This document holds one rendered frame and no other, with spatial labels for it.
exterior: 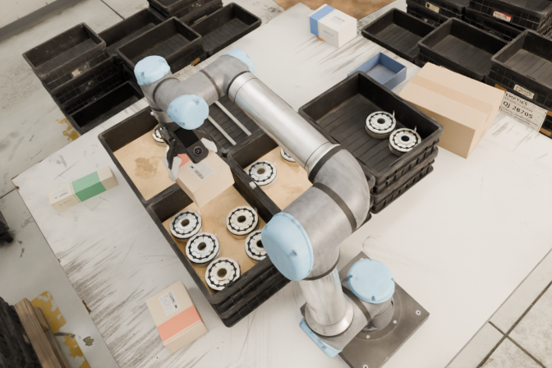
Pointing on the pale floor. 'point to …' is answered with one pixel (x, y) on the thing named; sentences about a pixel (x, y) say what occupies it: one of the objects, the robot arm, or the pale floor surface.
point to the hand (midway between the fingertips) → (196, 167)
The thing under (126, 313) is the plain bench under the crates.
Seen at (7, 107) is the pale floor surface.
